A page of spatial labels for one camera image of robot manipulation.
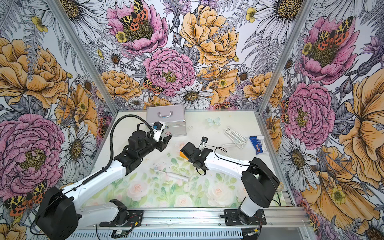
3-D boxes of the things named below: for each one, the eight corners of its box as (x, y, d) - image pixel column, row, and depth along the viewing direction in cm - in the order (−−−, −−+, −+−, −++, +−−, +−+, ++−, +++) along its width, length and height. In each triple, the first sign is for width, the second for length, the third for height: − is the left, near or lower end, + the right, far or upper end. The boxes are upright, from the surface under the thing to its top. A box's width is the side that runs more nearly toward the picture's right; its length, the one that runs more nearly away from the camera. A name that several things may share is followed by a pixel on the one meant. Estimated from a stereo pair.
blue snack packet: (254, 154, 99) (255, 151, 97) (249, 138, 107) (251, 135, 105) (267, 154, 99) (269, 151, 97) (261, 138, 107) (263, 135, 105)
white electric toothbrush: (153, 172, 92) (153, 170, 90) (155, 168, 93) (155, 166, 92) (188, 183, 88) (187, 181, 86) (189, 178, 89) (189, 177, 87)
